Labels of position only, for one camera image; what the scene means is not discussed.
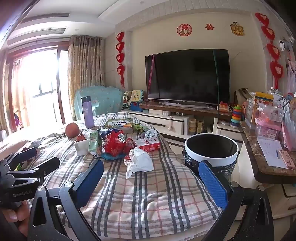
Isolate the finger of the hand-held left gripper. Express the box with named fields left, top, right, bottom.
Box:
left=5, top=148, right=38, bottom=171
left=7, top=157, right=60, bottom=179

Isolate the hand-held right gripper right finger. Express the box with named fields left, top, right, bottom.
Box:
left=198, top=159, right=281, bottom=241

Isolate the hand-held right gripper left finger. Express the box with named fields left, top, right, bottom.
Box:
left=27, top=159, right=104, bottom=241

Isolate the white rimmed trash bin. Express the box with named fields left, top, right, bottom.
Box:
left=184, top=133, right=239, bottom=183

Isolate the blue blister package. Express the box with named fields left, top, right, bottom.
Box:
left=101, top=152, right=130, bottom=161

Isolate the green snack packet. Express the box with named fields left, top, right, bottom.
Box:
left=89, top=131, right=103, bottom=158

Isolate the red snack bag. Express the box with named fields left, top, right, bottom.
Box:
left=105, top=132, right=126, bottom=156

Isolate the blue foil snack wrapper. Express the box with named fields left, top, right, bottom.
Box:
left=98, top=128, right=124, bottom=139

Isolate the white plastic bag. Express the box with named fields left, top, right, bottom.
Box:
left=125, top=147, right=154, bottom=179

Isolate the red milk carton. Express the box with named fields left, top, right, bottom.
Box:
left=134, top=137, right=161, bottom=152

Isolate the white blue wrapper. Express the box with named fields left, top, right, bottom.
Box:
left=143, top=129, right=159, bottom=139

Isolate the person's left hand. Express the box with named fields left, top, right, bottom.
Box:
left=3, top=201, right=30, bottom=237

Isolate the black bin liner bag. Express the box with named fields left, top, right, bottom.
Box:
left=183, top=148, right=237, bottom=183

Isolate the red apple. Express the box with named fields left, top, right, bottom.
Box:
left=65, top=123, right=80, bottom=139

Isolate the plaid blanket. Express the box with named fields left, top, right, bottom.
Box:
left=0, top=112, right=222, bottom=241

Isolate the brown marble counter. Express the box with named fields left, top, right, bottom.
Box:
left=239, top=120, right=296, bottom=184

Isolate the green children's book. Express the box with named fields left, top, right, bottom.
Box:
left=103, top=118, right=134, bottom=133

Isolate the white notepad paper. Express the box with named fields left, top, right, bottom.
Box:
left=257, top=137, right=289, bottom=169

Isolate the purple thermos bottle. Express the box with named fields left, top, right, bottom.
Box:
left=81, top=96, right=95, bottom=128

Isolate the green crumpled wrapper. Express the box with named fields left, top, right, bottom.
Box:
left=133, top=123, right=151, bottom=133

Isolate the pink lidded storage box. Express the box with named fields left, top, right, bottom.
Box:
left=255, top=118, right=281, bottom=139

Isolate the brown marble TV riser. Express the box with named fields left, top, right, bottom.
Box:
left=139, top=102, right=233, bottom=116

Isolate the pink phone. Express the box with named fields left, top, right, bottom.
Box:
left=279, top=149, right=296, bottom=169

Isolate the white TV cabinet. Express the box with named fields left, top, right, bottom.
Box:
left=120, top=108, right=244, bottom=146

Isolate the teal floral cover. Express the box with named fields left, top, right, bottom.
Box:
left=74, top=85, right=125, bottom=121

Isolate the beige handbag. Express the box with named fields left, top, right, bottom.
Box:
left=233, top=88, right=251, bottom=112

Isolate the white set-top box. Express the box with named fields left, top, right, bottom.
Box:
left=148, top=108, right=170, bottom=115

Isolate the clear plastic bag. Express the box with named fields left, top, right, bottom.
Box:
left=283, top=104, right=296, bottom=151

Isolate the yellow toy box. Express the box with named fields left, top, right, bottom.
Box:
left=253, top=92, right=274, bottom=109

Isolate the teal activity cube toy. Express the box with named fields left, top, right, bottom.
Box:
left=131, top=90, right=147, bottom=103

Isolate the beige patterned curtain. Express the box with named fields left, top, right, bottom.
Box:
left=68, top=35, right=104, bottom=121

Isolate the black flat television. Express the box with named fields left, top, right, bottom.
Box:
left=145, top=49, right=230, bottom=106

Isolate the red heart hanging decoration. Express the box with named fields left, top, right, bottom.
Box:
left=116, top=32, right=126, bottom=88
left=255, top=13, right=284, bottom=90

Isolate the rainbow stacking ring toy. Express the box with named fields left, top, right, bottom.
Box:
left=230, top=105, right=242, bottom=128

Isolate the brown window frame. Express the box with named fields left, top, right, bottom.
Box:
left=5, top=45, right=68, bottom=135

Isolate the round red wall sticker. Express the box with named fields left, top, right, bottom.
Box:
left=177, top=23, right=193, bottom=37

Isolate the gold figure wall sticker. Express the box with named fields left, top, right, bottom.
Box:
left=230, top=22, right=245, bottom=36

